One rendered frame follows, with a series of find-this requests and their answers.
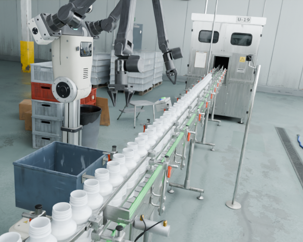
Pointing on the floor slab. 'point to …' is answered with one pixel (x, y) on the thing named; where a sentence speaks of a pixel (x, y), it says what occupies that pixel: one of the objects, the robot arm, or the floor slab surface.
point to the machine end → (226, 58)
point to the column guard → (26, 55)
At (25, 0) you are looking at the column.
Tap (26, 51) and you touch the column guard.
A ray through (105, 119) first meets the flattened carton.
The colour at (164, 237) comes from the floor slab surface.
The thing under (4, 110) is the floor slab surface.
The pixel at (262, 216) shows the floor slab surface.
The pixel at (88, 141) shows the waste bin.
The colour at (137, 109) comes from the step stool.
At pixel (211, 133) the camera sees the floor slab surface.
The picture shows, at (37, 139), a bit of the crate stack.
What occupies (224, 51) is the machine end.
